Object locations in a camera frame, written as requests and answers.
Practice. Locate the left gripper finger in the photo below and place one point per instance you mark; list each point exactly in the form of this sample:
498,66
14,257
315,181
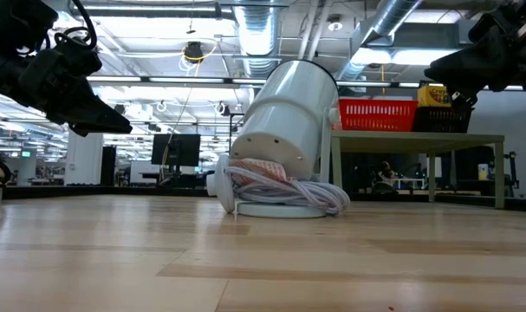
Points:
98,130
93,110

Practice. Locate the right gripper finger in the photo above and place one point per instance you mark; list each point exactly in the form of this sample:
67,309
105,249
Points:
462,97
475,60

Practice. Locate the green yellow crayon box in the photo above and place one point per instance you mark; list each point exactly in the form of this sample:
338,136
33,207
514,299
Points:
433,96

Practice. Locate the black mesh basket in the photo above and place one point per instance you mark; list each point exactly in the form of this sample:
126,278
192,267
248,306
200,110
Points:
440,119

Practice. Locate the red mesh basket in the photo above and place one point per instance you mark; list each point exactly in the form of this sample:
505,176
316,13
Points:
375,115

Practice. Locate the white desk lamp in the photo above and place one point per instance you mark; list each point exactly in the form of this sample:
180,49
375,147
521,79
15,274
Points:
288,112

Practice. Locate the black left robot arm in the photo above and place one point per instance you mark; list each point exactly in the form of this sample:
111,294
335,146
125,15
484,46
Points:
11,19

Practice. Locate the black office chair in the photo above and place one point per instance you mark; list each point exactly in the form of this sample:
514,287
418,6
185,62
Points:
380,187

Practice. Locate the tall black cabinet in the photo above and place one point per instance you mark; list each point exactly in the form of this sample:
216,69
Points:
108,167

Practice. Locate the black computer monitor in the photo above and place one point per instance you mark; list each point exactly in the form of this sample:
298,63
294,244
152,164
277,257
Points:
176,149

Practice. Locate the black upright robot stand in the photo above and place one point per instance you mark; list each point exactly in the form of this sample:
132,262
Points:
512,173

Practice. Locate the person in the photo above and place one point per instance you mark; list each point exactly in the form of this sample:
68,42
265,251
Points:
386,170

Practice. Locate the round ceiling sensor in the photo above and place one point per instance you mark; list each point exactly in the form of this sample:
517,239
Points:
334,24

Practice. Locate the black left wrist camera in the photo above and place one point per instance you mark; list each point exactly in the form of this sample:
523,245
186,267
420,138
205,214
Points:
78,54

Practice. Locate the black aluminium rig frame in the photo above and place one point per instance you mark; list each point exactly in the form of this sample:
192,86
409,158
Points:
115,190

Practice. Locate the slanted silver ceiling duct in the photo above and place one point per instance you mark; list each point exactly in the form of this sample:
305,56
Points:
388,19

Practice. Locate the wide silver ceiling duct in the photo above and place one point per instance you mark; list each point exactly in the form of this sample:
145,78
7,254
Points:
258,34

